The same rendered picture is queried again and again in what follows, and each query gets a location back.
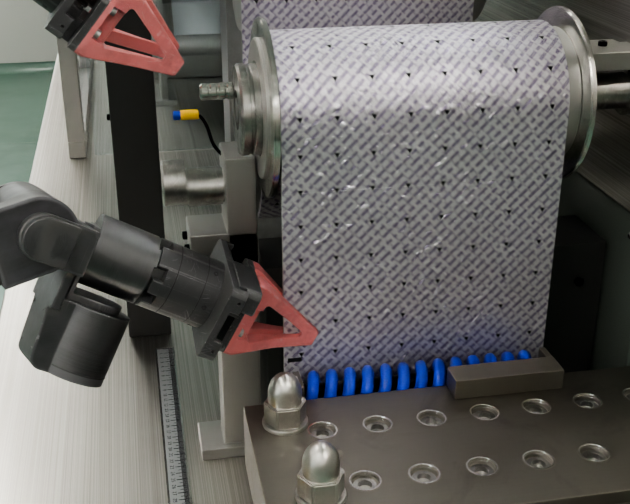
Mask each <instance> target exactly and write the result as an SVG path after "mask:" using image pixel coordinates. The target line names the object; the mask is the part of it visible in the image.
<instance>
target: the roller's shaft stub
mask: <svg viewBox="0 0 630 504"><path fill-rule="evenodd" d="M596 78H597V109H596V110H602V109H615V110H616V111H617V113H619V114H620V115H630V70H615V72H602V73H596Z"/></svg>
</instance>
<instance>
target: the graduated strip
mask: <svg viewBox="0 0 630 504"><path fill-rule="evenodd" d="M155 354H156V366H157V378H158V390H159V402H160V414H161V426H162V438H163V449H164V461H165V473H166V485H167V497H168V504H193V502H192V493H191V485H190V477H189V468H188V460H187V452H186V443H185V435H184V427H183V418H182V410H181V401H180V393H179V385H178V376H177V368H176V360H175V351H174V347H172V348H161V349H155Z"/></svg>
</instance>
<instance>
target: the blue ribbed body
mask: <svg viewBox="0 0 630 504"><path fill-rule="evenodd" d="M530 358H532V357H531V354H530V352H529V351H527V350H521V351H519V352H518V355H517V360H520V359H530ZM510 360H515V359H514V356H513V354H512V353H511V352H510V351H505V352H503V353H502V354H501V358H500V361H510ZM490 362H498V361H497V358H496V356H495V355H494V354H493V353H487V354H486V355H485V356H484V360H483V363H490ZM470 364H480V361H479V358H478V357H477V356H476V355H470V356H468V357H467V361H466V365H470ZM461 365H463V364H462V361H461V359H460V358H459V357H458V356H453V357H452V358H451V359H450V362H449V367H451V366H461ZM379 372H380V376H379V377H374V370H373V368H372V367H371V366H370V365H365V366H364V367H363V368H362V378H359V379H357V377H356V372H355V369H354V368H352V367H347V368H346V369H345V370H344V380H340V381H339V378H338V374H337V371H336V370H334V369H328V370H327V371H326V375H325V382H321V380H320V376H319V373H318V372H317V371H315V370H314V371H310V372H309V373H308V376H307V384H303V385H304V390H305V398H306V400H311V399H320V398H330V397H339V396H349V395H358V394H368V393H377V392H387V391H396V390H406V389H416V388H425V387H435V386H444V385H446V377H447V370H446V368H445V364H444V361H443V360H442V359H441V358H436V359H434V360H433V363H432V371H428V367H427V364H426V362H425V361H423V360H418V361H417V362H416V363H415V373H410V368H409V365H408V363H406V362H405V361H404V362H400V363H399V364H398V366H397V373H398V375H392V369H391V366H390V365H389V364H387V363H383V364H382V365H381V366H380V369H379Z"/></svg>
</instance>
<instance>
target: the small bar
mask: <svg viewBox="0 0 630 504"><path fill-rule="evenodd" d="M563 377H564V369H563V368H562V367H561V365H560V364H559V363H558V362H557V361H556V359H555V358H554V357H553V356H549V357H539V358H530V359H520V360H510V361H500V362H490V363H480V364H470V365H461V366H451V367H447V377H446V385H447V387H448V389H449V390H450V392H451V394H452V396H453V397H454V399H464V398H473V397H483V396H492V395H501V394H511V393H520V392H529V391H538V390H548V389H557V388H562V385H563Z"/></svg>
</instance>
